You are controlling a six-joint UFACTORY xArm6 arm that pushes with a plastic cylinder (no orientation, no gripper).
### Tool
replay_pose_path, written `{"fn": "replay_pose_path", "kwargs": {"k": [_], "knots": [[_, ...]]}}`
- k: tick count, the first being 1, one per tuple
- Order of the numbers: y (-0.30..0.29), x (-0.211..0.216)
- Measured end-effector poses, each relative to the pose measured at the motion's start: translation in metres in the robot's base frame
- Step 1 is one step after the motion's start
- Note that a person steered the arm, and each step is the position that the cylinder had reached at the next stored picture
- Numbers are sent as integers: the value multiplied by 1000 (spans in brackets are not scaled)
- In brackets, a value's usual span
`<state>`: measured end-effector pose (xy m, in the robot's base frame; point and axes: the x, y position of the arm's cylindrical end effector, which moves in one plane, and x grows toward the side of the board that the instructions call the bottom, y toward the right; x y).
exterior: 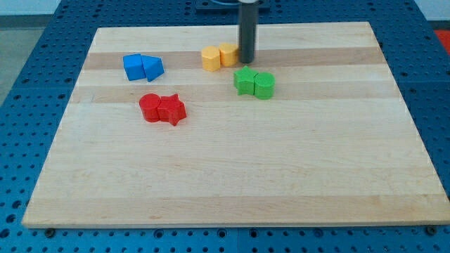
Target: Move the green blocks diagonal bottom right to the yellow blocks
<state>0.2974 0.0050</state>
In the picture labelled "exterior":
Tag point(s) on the red star block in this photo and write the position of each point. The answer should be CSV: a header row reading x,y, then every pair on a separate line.
x,y
171,109

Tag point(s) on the yellow pentagon block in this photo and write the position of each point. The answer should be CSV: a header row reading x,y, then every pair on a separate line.
x,y
228,54

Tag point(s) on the green cylinder block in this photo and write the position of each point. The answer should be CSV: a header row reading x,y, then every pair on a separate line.
x,y
264,85

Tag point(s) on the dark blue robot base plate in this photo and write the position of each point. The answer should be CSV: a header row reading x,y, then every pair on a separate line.
x,y
226,5

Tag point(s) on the red cylinder block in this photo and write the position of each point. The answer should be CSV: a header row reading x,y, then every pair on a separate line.
x,y
149,104

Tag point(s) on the blue cube block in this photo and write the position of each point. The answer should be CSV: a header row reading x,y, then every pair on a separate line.
x,y
133,67

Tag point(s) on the yellow hexagon block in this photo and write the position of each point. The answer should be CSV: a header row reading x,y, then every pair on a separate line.
x,y
210,58

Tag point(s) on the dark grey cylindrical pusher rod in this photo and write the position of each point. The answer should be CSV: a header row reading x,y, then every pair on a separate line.
x,y
248,14

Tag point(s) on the green star block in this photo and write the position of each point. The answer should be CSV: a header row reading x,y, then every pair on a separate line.
x,y
244,80

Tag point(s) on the light wooden board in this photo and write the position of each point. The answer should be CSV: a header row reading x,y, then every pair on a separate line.
x,y
335,146

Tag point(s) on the blue triangular prism block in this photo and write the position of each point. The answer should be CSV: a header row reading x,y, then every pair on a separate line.
x,y
153,67

